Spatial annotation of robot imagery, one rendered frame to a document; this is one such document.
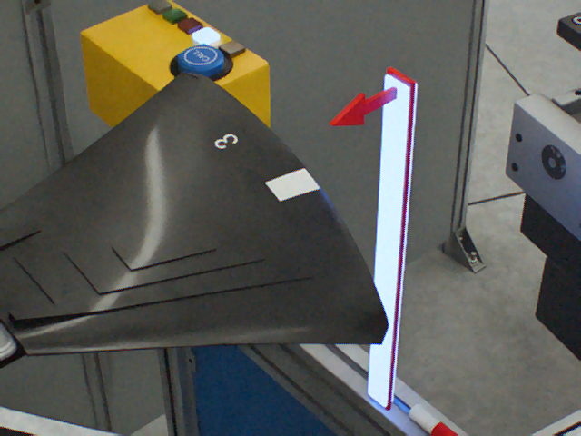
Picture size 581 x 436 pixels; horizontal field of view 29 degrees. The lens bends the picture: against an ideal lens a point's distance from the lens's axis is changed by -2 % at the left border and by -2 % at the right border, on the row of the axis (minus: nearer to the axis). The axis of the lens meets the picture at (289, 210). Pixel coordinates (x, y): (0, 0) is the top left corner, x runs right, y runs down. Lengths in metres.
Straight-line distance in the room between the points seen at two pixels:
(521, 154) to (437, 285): 1.24
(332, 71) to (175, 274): 1.24
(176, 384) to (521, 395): 0.97
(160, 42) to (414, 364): 1.27
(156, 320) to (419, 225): 1.67
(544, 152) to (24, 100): 0.71
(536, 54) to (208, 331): 2.52
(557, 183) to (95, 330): 0.59
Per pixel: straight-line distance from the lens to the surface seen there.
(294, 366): 1.07
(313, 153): 1.92
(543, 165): 1.11
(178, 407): 1.37
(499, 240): 2.48
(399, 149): 0.80
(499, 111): 2.86
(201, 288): 0.65
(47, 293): 0.63
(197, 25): 1.05
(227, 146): 0.73
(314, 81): 1.84
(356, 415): 1.02
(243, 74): 0.99
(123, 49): 1.04
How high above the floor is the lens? 1.61
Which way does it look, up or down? 40 degrees down
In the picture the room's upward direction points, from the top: 1 degrees counter-clockwise
